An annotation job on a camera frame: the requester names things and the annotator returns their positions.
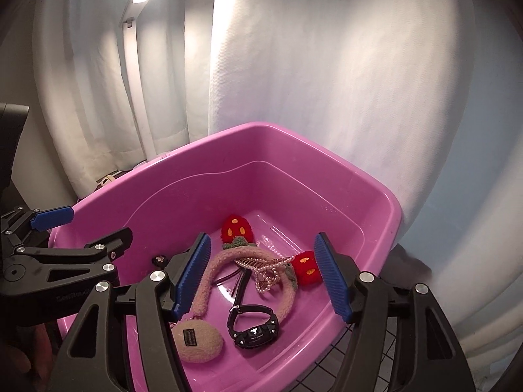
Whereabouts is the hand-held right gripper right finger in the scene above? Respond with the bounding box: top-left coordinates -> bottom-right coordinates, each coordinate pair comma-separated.
314,231 -> 477,392

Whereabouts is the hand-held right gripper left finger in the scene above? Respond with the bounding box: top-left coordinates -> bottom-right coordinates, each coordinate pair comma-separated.
48,232 -> 212,392

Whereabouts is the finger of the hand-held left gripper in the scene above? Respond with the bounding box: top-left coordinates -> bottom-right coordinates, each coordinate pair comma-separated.
12,227 -> 134,283
0,205 -> 75,250

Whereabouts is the pearl hair claw clip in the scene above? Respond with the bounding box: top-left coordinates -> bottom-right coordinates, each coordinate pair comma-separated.
253,255 -> 295,295

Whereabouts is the grey plush ball keychain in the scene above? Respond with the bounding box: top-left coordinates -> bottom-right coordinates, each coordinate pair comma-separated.
171,318 -> 225,363

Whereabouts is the black wrist watch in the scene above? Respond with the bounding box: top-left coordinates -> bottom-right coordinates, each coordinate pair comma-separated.
227,271 -> 281,350

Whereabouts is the pink plastic basin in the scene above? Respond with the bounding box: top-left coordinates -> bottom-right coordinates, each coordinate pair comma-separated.
48,122 -> 405,392

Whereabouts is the person's left hand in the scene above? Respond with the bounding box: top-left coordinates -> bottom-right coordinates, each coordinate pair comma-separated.
0,320 -> 56,386

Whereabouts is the pink fuzzy strawberry headband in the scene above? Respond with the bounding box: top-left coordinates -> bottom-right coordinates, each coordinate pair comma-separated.
180,214 -> 324,323

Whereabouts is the small brown beige object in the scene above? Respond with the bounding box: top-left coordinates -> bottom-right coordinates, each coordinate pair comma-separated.
96,169 -> 124,193

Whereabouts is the white checked tablecloth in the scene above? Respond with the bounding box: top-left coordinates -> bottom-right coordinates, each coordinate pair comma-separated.
286,316 -> 402,392

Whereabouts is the white curtain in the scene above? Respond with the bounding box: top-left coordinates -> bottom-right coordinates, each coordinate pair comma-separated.
33,0 -> 523,370

